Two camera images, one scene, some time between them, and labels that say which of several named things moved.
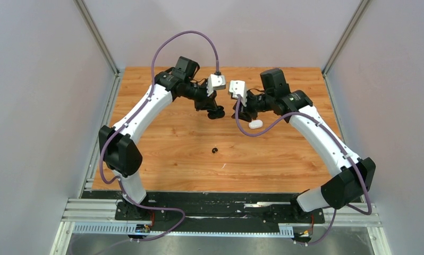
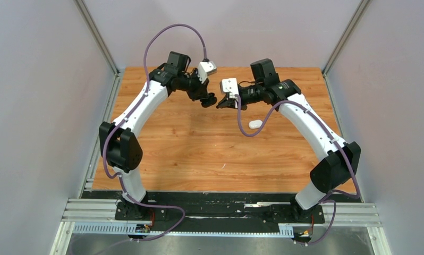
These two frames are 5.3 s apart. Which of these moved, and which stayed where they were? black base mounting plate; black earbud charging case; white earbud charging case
Moved: black earbud charging case
Stayed: black base mounting plate; white earbud charging case
